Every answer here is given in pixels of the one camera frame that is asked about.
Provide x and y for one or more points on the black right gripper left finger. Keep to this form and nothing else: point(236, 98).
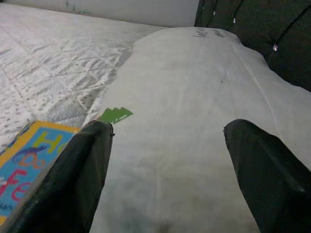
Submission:
point(68, 189)

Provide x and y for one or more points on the white pillow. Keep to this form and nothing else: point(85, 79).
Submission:
point(182, 109)

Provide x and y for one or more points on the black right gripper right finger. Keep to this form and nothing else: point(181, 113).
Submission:
point(274, 191)

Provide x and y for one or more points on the black tufted headboard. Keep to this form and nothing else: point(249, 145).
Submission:
point(267, 24)

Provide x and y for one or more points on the patterned grey white mattress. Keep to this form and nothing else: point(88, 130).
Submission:
point(48, 60)

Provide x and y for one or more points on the orange blue picture book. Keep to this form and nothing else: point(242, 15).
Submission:
point(22, 160)

